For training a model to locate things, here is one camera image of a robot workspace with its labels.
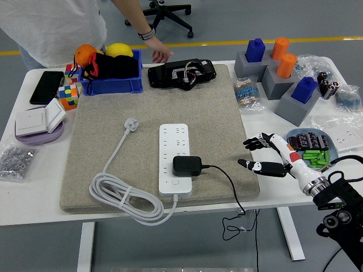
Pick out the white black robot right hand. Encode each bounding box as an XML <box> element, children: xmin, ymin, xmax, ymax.
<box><xmin>237</xmin><ymin>132</ymin><xmax>321</xmax><ymax>188</ymax></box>

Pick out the person's left hand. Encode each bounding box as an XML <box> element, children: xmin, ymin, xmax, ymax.
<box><xmin>147</xmin><ymin>36</ymin><xmax>175</xmax><ymax>64</ymax></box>

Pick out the white power cord with plug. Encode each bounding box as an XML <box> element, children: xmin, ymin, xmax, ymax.
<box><xmin>88</xmin><ymin>117</ymin><xmax>179</xmax><ymax>227</ymax></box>

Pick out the white power strip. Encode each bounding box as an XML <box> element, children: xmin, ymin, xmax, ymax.
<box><xmin>158</xmin><ymin>123</ymin><xmax>193</xmax><ymax>198</ymax></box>

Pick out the thin black adapter cord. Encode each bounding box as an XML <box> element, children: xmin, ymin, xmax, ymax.
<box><xmin>201</xmin><ymin>163</ymin><xmax>261</xmax><ymax>272</ymax></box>

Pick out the black plug adapter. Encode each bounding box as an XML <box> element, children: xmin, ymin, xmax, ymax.
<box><xmin>172</xmin><ymin>155</ymin><xmax>203</xmax><ymax>177</ymax></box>

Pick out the black wrist band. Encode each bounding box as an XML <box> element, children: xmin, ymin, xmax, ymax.
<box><xmin>137</xmin><ymin>27</ymin><xmax>157</xmax><ymax>41</ymax></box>

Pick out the pile of green batteries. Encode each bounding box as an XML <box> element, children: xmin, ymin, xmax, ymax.
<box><xmin>302</xmin><ymin>150</ymin><xmax>331</xmax><ymax>169</ymax></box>

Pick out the black office chair base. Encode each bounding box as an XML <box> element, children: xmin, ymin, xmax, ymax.
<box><xmin>124</xmin><ymin>0</ymin><xmax>195</xmax><ymax>39</ymax></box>

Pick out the yellow lemon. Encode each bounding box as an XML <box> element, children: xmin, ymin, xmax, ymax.
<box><xmin>105</xmin><ymin>42</ymin><xmax>134</xmax><ymax>59</ymax></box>

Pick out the light blue plate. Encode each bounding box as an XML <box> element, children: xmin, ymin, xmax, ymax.
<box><xmin>285</xmin><ymin>127</ymin><xmax>340</xmax><ymax>169</ymax></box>

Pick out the clear bag around socket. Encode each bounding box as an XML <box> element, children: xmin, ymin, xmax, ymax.
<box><xmin>311</xmin><ymin>114</ymin><xmax>363</xmax><ymax>154</ymax></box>

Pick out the blue plastic bin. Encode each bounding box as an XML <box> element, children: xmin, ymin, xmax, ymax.
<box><xmin>78</xmin><ymin>49</ymin><xmax>144</xmax><ymax>96</ymax></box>

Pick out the grey-brown mat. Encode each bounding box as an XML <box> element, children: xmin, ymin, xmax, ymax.
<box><xmin>59</xmin><ymin>63</ymin><xmax>260</xmax><ymax>215</ymax></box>

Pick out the black table control panel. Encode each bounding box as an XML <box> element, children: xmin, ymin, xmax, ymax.
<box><xmin>317</xmin><ymin>201</ymin><xmax>347</xmax><ymax>211</ymax></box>

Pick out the blue peg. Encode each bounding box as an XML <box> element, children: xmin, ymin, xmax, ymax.
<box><xmin>291</xmin><ymin>76</ymin><xmax>319</xmax><ymax>105</ymax></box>
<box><xmin>245</xmin><ymin>38</ymin><xmax>267</xmax><ymax>63</ymax></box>

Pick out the orange fruit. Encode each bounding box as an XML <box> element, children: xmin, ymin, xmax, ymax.
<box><xmin>74</xmin><ymin>44</ymin><xmax>99</xmax><ymax>68</ymax></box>

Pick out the bundle of black capacitors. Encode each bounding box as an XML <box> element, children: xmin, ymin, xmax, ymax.
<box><xmin>316</xmin><ymin>71</ymin><xmax>341</xmax><ymax>100</ymax></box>

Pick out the white table leg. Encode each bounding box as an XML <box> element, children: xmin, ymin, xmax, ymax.
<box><xmin>277</xmin><ymin>206</ymin><xmax>306</xmax><ymax>261</ymax></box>
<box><xmin>77</xmin><ymin>222</ymin><xmax>96</xmax><ymax>272</ymax></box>

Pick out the bag of striped resistors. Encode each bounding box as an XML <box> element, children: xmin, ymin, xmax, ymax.
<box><xmin>233</xmin><ymin>76</ymin><xmax>267</xmax><ymax>112</ymax></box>

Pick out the bag of blue resistors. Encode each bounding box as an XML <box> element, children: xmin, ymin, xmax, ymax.
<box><xmin>334</xmin><ymin>84</ymin><xmax>363</xmax><ymax>114</ymax></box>

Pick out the wide grey block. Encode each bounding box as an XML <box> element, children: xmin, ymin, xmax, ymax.
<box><xmin>234</xmin><ymin>50</ymin><xmax>280</xmax><ymax>83</ymax></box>

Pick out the small colourful puzzle cube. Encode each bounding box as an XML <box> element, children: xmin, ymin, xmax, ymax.
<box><xmin>64</xmin><ymin>63</ymin><xmax>83</xmax><ymax>86</ymax></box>

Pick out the orange cylinder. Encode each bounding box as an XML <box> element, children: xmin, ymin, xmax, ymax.
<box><xmin>276</xmin><ymin>53</ymin><xmax>298</xmax><ymax>79</ymax></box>
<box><xmin>271</xmin><ymin>36</ymin><xmax>291</xmax><ymax>61</ymax></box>

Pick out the clear plastic bag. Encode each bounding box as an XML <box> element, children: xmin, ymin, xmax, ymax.
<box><xmin>294</xmin><ymin>53</ymin><xmax>333</xmax><ymax>83</ymax></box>

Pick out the large colourful puzzle cube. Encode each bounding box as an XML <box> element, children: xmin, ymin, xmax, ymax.
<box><xmin>58</xmin><ymin>84</ymin><xmax>81</xmax><ymax>111</ymax></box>

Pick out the black smartphone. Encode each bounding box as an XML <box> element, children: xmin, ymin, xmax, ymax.
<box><xmin>29</xmin><ymin>70</ymin><xmax>65</xmax><ymax>105</ymax></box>

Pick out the purple dish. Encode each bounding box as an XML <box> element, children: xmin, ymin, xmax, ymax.
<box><xmin>15</xmin><ymin>106</ymin><xmax>65</xmax><ymax>146</ymax></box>

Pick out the bag of metal nuts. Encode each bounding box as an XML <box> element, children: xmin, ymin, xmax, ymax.
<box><xmin>0</xmin><ymin>141</ymin><xmax>38</xmax><ymax>182</ymax></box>

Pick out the black device housing with wires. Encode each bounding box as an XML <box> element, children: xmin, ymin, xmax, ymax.
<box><xmin>147</xmin><ymin>58</ymin><xmax>218</xmax><ymax>91</ymax></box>

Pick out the black drawstring pouch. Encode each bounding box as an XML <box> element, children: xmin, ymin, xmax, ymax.
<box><xmin>82</xmin><ymin>52</ymin><xmax>140</xmax><ymax>96</ymax></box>

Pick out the white wall socket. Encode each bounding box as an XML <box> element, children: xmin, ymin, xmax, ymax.
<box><xmin>328</xmin><ymin>126</ymin><xmax>363</xmax><ymax>153</ymax></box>

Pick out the tilted white wall switch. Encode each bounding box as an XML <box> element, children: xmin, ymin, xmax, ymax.
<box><xmin>44</xmin><ymin>97</ymin><xmax>67</xmax><ymax>134</ymax></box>

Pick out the flat white wall switch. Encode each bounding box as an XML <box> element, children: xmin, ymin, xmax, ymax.
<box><xmin>15</xmin><ymin>107</ymin><xmax>48</xmax><ymax>137</ymax></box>

